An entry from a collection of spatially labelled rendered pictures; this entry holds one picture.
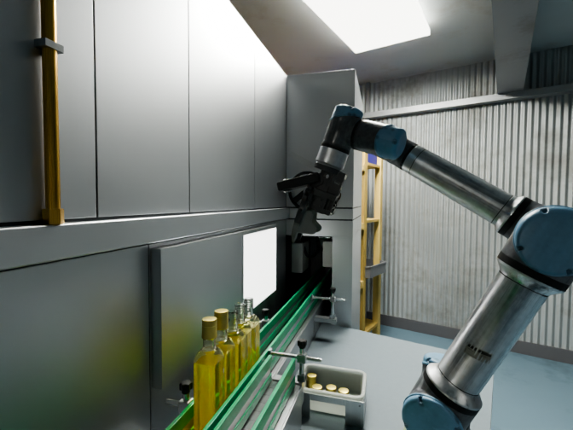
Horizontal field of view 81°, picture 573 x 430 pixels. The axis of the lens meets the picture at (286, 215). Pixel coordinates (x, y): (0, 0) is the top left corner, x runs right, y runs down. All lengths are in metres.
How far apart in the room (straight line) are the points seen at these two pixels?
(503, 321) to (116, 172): 0.80
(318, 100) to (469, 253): 2.51
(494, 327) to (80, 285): 0.77
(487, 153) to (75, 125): 3.59
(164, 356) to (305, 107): 1.45
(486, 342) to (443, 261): 3.18
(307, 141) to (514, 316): 1.41
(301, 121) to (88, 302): 1.47
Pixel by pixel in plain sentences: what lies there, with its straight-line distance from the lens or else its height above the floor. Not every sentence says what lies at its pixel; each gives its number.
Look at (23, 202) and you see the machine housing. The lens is 0.65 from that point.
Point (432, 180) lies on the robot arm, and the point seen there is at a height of 1.49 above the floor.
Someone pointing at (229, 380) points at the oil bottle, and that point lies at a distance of 0.93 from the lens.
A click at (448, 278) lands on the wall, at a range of 3.95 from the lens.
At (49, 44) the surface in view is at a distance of 0.69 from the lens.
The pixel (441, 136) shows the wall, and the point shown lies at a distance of 3.94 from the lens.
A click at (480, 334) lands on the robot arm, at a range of 0.76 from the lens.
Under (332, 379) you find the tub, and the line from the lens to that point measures 1.34.
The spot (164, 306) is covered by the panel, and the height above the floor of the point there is 1.18.
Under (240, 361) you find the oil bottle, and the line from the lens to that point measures 0.96.
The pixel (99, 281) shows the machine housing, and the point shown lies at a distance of 0.76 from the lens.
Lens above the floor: 1.44
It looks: 2 degrees down
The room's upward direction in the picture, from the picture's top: straight up
